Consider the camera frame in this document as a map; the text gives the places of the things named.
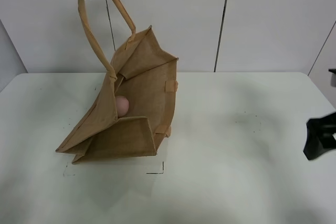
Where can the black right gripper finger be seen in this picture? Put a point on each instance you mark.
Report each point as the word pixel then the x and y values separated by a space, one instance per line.
pixel 320 136

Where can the pink peach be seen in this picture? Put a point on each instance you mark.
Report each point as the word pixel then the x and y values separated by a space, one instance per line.
pixel 122 105

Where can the brown linen tote bag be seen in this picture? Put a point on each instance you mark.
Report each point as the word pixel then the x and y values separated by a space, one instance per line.
pixel 145 74

